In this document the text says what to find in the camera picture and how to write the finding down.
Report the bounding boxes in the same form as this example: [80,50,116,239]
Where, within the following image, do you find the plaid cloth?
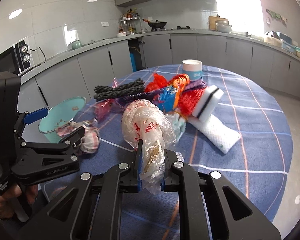
[55,118,100,155]

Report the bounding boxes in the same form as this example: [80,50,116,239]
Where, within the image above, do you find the clear plastic bag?
[121,99,176,194]

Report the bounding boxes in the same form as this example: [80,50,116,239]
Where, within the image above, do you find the dark grey foam net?
[94,78,145,102]

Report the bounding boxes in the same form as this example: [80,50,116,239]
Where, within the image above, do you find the red foam net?
[168,74,206,118]

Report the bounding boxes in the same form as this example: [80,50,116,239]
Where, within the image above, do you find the red plastic bag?
[145,73,168,95]

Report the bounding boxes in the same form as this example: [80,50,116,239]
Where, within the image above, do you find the white blue paper cup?
[183,59,203,82]

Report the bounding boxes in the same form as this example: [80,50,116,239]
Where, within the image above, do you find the purple snack wrapper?
[114,79,206,107]

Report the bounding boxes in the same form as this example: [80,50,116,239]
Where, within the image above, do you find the person's left hand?
[0,184,38,219]

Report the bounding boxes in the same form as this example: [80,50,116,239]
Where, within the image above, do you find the pink transparent plastic wrapper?
[94,78,120,122]

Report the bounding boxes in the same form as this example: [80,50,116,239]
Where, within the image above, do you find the pale green plastic wrapper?
[165,112,186,142]

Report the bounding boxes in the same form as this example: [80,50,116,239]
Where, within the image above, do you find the blue orange snack wrapper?
[157,82,180,113]

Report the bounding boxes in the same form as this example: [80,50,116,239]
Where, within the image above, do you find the black white microwave oven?
[0,37,34,75]

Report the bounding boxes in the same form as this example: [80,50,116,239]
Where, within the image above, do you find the white black sponge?
[191,85,224,122]

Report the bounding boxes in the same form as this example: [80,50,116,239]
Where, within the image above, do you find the blue gas cylinder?
[130,52,138,72]

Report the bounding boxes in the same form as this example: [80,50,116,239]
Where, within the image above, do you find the blue plaid tablecloth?
[39,64,294,240]

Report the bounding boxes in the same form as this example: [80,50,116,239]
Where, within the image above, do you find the metal spice rack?
[119,8,142,36]

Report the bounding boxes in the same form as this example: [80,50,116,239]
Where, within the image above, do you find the black wok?
[142,18,167,29]

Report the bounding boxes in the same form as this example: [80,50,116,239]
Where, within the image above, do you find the gas stove burner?
[176,25,191,30]

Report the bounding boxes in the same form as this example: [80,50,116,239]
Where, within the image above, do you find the wooden cutting board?
[208,15,229,31]

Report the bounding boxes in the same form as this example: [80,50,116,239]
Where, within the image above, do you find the steel pot with lid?
[215,20,232,33]

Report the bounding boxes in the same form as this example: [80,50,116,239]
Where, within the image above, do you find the storage boxes on counter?
[263,30,300,58]

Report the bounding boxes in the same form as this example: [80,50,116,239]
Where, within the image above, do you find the black microwave power cable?
[29,45,47,67]

